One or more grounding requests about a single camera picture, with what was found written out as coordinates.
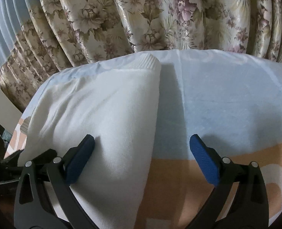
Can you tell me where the blue floral curtain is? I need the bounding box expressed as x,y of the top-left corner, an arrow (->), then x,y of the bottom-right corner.
0,0 -> 282,111

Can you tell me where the white leaning board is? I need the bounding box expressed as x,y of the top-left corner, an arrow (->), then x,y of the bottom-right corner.
0,88 -> 22,134

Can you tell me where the white knit sweater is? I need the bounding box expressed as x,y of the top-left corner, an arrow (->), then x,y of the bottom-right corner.
18,53 -> 161,228

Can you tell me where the orange white lettered blanket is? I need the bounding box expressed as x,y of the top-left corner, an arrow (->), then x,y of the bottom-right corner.
3,48 -> 282,229

